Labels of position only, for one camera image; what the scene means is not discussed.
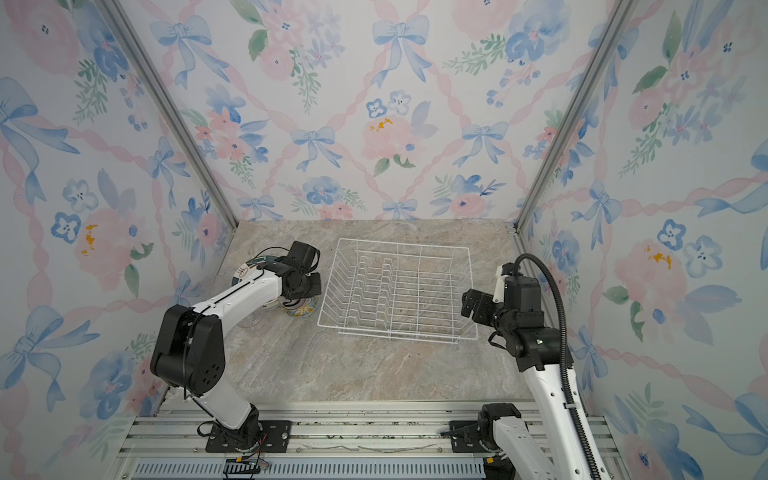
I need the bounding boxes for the clear faceted glass front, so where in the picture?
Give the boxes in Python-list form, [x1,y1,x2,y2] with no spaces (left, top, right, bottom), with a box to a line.
[237,309,264,329]

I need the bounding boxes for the purple striped bowl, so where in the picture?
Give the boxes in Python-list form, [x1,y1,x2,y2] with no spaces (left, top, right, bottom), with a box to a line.
[281,297,318,318]

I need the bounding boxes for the white plate dark underside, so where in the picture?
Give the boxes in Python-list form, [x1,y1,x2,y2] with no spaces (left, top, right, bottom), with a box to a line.
[231,255,281,286]

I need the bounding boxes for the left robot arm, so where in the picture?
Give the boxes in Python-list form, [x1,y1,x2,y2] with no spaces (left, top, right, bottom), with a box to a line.
[150,241,322,454]

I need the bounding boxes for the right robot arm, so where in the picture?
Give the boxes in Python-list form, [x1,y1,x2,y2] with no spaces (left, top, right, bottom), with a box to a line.
[445,275,610,479]

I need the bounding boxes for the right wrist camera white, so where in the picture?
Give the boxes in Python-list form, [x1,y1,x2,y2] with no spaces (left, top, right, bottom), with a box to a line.
[493,262,514,304]

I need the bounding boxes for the white wire dish rack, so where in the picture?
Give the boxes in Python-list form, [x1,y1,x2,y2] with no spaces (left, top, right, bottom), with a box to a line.
[317,238,478,344]

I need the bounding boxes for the left aluminium corner post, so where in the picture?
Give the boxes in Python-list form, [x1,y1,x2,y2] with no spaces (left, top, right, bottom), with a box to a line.
[95,0,239,230]

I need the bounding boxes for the aluminium corner post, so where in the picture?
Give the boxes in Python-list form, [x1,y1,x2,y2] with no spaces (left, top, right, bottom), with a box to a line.
[95,0,239,230]
[514,0,636,236]

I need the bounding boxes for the right aluminium corner post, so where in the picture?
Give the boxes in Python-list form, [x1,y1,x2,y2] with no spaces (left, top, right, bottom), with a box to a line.
[514,0,636,236]

